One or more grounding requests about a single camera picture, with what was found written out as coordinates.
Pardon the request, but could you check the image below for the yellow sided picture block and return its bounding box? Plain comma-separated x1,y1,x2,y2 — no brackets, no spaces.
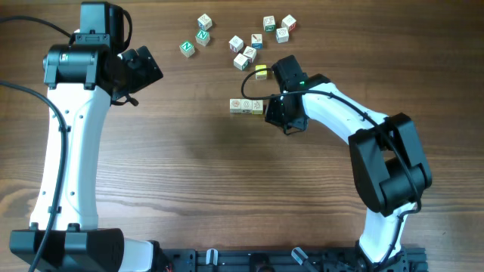
252,100,264,115

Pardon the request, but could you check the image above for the black picture wooden block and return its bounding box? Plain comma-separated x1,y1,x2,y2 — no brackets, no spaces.
240,99,253,114

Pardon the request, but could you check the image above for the red picture wooden block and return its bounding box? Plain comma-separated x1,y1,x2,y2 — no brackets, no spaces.
229,99,242,113

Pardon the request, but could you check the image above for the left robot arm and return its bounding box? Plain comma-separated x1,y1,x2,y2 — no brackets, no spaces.
9,2,165,271

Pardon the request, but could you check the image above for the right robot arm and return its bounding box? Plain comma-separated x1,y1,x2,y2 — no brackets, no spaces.
265,55,432,271

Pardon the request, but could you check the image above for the yellow wooden block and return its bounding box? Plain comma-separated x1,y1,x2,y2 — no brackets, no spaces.
255,64,268,80

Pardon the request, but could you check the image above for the teal sided wooden block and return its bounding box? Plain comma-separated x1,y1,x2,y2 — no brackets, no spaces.
233,54,249,70

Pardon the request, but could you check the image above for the lower green N block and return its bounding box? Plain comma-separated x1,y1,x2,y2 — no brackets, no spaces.
179,41,195,57

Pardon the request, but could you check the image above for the green n block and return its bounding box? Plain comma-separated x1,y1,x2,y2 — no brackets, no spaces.
196,29,210,46
179,41,195,57

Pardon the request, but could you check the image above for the red pattern tilted block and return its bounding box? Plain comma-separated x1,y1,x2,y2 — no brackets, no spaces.
243,46,257,63

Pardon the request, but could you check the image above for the blue sided picture block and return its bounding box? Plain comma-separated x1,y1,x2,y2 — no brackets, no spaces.
275,27,289,43

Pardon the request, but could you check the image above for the blue brush picture block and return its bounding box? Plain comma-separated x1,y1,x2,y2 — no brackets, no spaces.
251,33,263,49

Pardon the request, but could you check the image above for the white red-sided block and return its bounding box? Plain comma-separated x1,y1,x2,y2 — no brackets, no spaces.
228,36,244,53

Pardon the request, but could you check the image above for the upper green N block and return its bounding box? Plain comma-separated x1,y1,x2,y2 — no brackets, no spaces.
196,29,210,46

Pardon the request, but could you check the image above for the green Z wooden block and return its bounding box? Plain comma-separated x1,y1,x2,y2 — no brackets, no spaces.
263,16,276,32

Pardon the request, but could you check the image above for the red sided corner block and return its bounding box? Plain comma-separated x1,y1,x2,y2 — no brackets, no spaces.
281,14,296,32

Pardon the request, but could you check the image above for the blue pattern wooden block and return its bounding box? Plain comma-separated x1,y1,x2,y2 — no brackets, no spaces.
197,14,213,31

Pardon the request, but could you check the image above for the right black camera cable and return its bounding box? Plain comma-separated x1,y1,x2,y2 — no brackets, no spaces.
240,66,423,272

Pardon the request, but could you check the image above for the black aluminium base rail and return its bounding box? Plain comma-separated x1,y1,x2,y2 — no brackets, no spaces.
150,247,429,272

